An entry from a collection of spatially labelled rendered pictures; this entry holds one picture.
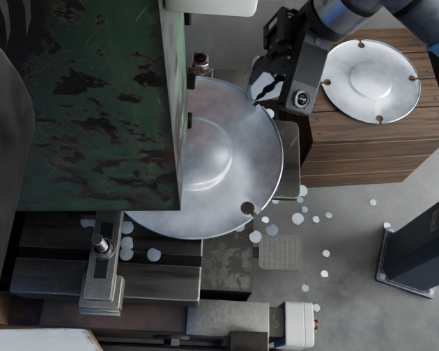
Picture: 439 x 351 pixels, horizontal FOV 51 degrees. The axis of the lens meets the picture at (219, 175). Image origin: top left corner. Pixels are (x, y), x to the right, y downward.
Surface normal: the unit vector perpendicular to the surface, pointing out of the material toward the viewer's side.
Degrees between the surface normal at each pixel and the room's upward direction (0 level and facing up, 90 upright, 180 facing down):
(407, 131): 0
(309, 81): 39
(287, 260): 0
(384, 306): 0
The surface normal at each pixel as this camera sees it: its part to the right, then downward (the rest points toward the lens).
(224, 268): 0.04, -0.39
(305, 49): 0.35, 0.19
